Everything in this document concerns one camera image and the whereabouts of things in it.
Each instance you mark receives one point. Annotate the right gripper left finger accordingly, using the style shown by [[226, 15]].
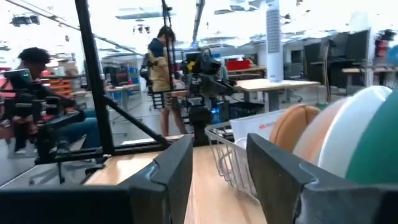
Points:
[[161, 193]]

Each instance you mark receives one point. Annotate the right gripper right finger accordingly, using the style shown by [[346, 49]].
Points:
[[286, 199]]

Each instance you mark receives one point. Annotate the blue striped white plate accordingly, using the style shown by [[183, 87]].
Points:
[[320, 137]]

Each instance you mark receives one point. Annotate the tan divided plate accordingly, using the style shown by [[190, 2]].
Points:
[[289, 127]]

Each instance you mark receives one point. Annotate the orange patterned plate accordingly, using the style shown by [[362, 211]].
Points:
[[351, 133]]

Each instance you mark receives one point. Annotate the large teal plate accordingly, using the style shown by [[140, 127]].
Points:
[[376, 149]]

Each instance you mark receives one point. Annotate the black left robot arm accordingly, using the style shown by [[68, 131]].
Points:
[[200, 124]]

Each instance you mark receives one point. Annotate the white dish rack sign card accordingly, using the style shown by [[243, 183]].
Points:
[[255, 127]]

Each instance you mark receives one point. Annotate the black storage bin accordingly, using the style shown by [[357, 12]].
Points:
[[248, 110]]

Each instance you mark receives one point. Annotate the wooden background desk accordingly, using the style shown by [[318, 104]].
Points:
[[273, 84], [121, 88]]

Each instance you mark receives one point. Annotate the person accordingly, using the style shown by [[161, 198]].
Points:
[[34, 57], [158, 71]]

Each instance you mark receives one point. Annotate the red storage bin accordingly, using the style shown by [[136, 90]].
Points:
[[237, 64]]

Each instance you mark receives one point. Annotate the orange parts bin rack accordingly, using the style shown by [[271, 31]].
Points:
[[59, 85]]

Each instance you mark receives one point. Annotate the white tower fan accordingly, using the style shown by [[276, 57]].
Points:
[[275, 46]]

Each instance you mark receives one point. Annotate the black rig frame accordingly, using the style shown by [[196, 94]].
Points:
[[93, 77]]

